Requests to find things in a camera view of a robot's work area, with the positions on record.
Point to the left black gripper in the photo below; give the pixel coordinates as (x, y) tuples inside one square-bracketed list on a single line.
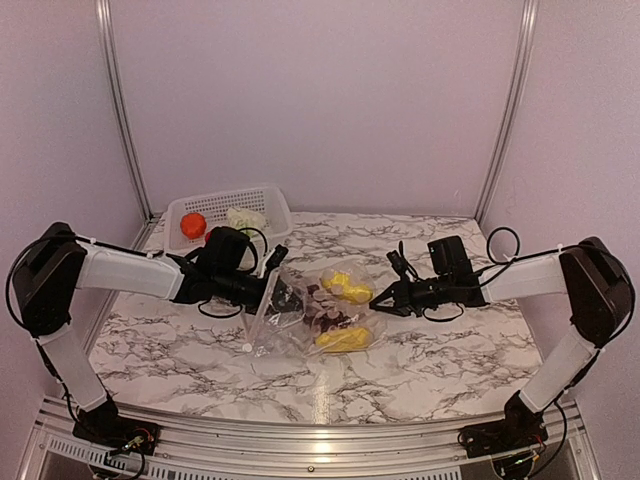
[(262, 292)]

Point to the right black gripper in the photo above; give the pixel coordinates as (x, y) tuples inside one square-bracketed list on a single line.
[(405, 303)]

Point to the orange fake pumpkin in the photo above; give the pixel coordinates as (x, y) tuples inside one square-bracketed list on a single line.
[(193, 225)]

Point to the white fake cauliflower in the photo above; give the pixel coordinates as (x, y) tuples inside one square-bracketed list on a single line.
[(246, 220)]

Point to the clear zip top bag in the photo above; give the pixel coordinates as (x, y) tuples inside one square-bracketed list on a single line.
[(277, 329)]

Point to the purple fake grapes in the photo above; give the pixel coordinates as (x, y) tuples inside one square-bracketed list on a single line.
[(322, 311)]

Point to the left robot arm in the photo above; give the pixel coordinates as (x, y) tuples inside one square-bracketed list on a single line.
[(48, 274)]

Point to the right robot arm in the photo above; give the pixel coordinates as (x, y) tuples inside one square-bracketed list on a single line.
[(584, 284)]

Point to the white perforated plastic basket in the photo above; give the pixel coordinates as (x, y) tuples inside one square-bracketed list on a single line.
[(262, 207)]

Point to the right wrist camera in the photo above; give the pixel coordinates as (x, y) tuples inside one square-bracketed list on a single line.
[(398, 261)]

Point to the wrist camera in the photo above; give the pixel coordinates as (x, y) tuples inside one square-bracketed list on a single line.
[(271, 260), (398, 261)]

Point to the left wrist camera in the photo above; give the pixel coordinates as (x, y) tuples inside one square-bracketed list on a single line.
[(271, 260)]

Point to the front aluminium rail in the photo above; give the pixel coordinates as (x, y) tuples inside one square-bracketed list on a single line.
[(192, 447)]

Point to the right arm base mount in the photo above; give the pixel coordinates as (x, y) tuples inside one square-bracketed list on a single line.
[(494, 437)]

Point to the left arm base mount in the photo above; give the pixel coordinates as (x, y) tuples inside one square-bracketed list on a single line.
[(121, 434)]

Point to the left aluminium frame post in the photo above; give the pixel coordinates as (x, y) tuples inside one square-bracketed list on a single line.
[(105, 25)]

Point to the aluminium frame post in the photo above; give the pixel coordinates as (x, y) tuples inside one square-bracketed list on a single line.
[(105, 25), (516, 88)]

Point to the right aluminium frame post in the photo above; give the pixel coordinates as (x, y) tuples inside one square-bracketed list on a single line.
[(516, 88)]

